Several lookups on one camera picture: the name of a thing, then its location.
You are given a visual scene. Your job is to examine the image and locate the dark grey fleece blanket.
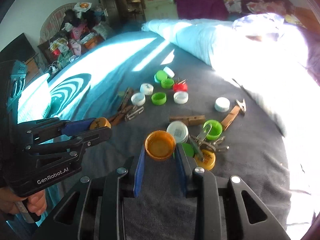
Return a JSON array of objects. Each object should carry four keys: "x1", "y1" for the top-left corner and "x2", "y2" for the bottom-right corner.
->
[{"x1": 60, "y1": 39, "x2": 292, "y2": 240}]

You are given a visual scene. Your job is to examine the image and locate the green cap top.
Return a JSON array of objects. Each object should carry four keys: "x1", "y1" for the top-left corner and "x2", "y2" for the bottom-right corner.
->
[{"x1": 154, "y1": 70, "x2": 168, "y2": 83}]

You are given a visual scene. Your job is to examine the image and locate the wooden clothespin far right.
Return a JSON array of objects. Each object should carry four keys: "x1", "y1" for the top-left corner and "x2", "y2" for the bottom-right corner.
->
[{"x1": 221, "y1": 106, "x2": 241, "y2": 131}]

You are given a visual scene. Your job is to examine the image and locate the red bottle cap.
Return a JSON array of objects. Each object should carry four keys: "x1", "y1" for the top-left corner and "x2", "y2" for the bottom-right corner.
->
[{"x1": 172, "y1": 82, "x2": 188, "y2": 93}]

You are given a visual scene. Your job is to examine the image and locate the light blue duvet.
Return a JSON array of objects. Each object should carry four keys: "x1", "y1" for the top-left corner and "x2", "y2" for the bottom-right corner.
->
[{"x1": 142, "y1": 13, "x2": 319, "y2": 135}]

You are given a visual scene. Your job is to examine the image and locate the wooden drawer chest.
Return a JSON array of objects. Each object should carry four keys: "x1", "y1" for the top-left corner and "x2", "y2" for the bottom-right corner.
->
[{"x1": 25, "y1": 54, "x2": 41, "y2": 87}]

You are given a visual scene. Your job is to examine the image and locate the orange cap with print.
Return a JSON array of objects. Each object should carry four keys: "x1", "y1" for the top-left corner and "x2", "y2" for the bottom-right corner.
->
[{"x1": 89, "y1": 117, "x2": 111, "y2": 130}]

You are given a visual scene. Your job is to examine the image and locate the white cap far right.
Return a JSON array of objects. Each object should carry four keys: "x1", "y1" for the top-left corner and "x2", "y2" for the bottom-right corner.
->
[{"x1": 214, "y1": 97, "x2": 231, "y2": 113}]

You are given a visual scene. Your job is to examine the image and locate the green bottle cap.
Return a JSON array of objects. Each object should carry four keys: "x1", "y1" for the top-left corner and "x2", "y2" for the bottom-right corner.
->
[{"x1": 203, "y1": 120, "x2": 223, "y2": 140}]

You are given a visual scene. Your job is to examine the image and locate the white bottle cap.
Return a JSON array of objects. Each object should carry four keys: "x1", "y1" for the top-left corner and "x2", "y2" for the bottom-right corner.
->
[{"x1": 167, "y1": 121, "x2": 189, "y2": 144}]

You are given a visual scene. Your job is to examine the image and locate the orange bottle cap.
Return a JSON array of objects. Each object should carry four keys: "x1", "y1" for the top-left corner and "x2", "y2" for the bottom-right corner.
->
[{"x1": 144, "y1": 131, "x2": 176, "y2": 161}]

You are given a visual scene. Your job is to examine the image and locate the person's left hand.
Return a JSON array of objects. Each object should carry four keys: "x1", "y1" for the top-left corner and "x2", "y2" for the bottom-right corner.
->
[{"x1": 0, "y1": 187, "x2": 47, "y2": 216}]

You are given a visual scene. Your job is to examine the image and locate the light blue plastic basket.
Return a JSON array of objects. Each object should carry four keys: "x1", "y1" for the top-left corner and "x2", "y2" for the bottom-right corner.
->
[{"x1": 17, "y1": 73, "x2": 52, "y2": 124}]

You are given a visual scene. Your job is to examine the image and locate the yellow bottle cap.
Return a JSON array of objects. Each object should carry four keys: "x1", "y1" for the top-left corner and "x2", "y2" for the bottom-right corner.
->
[{"x1": 194, "y1": 150, "x2": 216, "y2": 171}]

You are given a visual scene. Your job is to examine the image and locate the wooden clothespin beside orange cap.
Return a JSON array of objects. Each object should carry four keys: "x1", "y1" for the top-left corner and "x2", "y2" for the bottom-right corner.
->
[{"x1": 169, "y1": 115, "x2": 206, "y2": 126}]

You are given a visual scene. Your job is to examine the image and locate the teal bed sheet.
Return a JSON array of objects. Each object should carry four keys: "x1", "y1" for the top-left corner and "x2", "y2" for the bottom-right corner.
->
[{"x1": 15, "y1": 31, "x2": 176, "y2": 228}]

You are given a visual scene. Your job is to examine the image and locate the pile of bags and clothes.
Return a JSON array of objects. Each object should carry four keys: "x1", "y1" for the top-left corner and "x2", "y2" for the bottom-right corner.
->
[{"x1": 38, "y1": 2, "x2": 114, "y2": 65}]

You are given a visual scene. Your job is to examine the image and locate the black television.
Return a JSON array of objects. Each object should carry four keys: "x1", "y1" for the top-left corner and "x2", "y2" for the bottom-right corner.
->
[{"x1": 0, "y1": 33, "x2": 36, "y2": 62}]

